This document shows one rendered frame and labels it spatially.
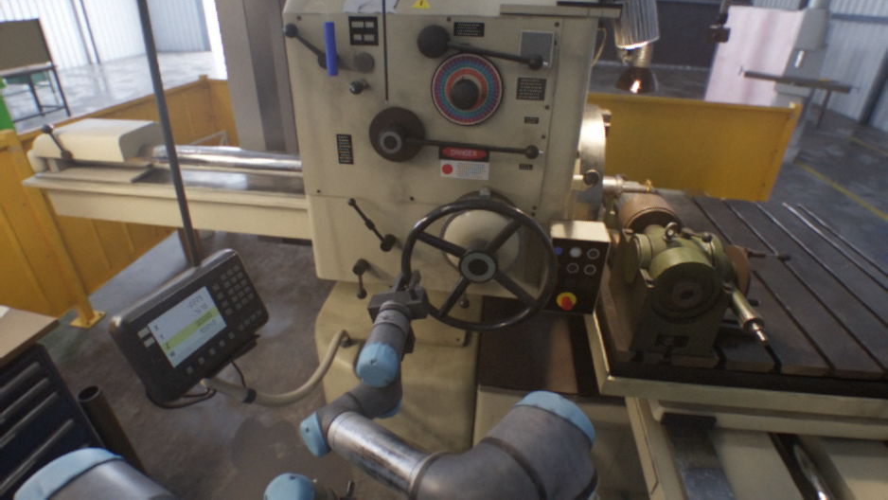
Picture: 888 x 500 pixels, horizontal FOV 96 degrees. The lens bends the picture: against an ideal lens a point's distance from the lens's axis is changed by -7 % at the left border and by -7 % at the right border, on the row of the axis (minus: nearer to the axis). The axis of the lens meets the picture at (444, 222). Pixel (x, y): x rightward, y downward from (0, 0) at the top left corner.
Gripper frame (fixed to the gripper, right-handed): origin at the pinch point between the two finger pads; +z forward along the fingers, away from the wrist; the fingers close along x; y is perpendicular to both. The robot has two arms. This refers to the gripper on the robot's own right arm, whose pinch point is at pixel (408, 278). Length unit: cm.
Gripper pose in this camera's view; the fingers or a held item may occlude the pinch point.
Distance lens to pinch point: 109.7
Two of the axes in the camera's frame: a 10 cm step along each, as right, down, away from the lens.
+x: -9.6, 1.4, 2.3
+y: -2.3, -8.7, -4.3
